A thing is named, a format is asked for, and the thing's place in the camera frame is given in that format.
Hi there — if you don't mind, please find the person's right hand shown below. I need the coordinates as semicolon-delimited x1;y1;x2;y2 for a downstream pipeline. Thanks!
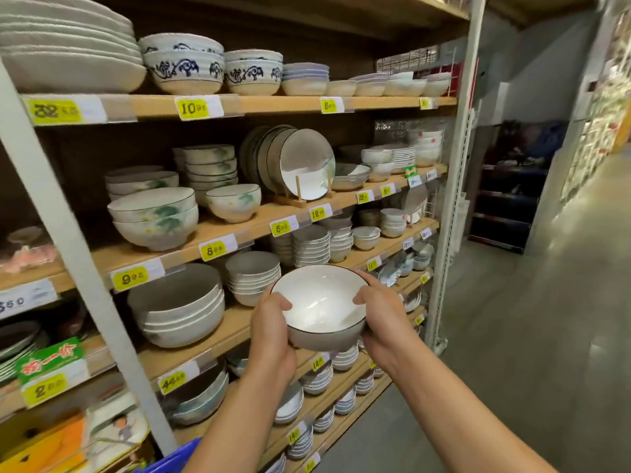
352;269;420;370

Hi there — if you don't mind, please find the person's left hand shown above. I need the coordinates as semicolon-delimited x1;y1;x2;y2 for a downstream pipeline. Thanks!
246;288;299;390

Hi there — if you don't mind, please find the blue shopping basket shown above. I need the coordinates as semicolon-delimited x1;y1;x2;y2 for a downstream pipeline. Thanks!
135;437;203;473

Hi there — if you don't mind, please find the person's right forearm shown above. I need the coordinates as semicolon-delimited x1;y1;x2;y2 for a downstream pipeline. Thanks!
389;339;558;473

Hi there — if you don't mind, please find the person's left forearm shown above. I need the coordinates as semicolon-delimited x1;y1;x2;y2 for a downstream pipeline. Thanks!
182;374;296;473

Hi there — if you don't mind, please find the row of blue grey bowls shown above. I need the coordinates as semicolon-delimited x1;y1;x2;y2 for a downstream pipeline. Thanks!
379;240;434;289

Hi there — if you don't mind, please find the stack of large white bowls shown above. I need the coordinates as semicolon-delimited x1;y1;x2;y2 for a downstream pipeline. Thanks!
127;263;226;349

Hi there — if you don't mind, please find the stack of large white dishes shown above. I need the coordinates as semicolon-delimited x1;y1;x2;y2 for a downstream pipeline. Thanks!
0;0;148;94

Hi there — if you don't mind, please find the wooden plate rack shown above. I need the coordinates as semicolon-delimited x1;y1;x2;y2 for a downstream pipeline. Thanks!
273;175;336;208

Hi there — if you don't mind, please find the dark display rack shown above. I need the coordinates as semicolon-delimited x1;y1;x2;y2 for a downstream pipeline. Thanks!
468;120;568;254

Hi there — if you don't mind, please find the row of black-rimmed floral plates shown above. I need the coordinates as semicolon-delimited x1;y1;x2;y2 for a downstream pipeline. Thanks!
239;125;336;202

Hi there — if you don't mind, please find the yellow bear divided plate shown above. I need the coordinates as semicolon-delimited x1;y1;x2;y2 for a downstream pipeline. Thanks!
0;391;151;473

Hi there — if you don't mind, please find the white price tag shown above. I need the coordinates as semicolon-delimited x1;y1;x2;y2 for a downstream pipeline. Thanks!
0;279;59;321

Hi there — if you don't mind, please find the stack of pale green plates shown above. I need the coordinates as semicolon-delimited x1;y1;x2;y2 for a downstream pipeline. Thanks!
0;319;50;382

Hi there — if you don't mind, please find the bundle of pink ceramic spoons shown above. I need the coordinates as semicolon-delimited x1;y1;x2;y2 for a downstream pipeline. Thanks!
0;226;60;274

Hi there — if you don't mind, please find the blue patterned white bowl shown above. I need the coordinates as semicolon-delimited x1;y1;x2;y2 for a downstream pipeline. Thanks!
139;33;225;56
224;59;283;97
143;49;226;96
224;49;285;63

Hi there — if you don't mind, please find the row of patterned boxes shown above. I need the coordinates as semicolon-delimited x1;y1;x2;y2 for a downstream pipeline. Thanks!
375;46;457;74

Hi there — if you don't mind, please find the distant stocked shelving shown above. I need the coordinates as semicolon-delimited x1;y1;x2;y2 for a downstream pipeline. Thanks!
559;9;631;202

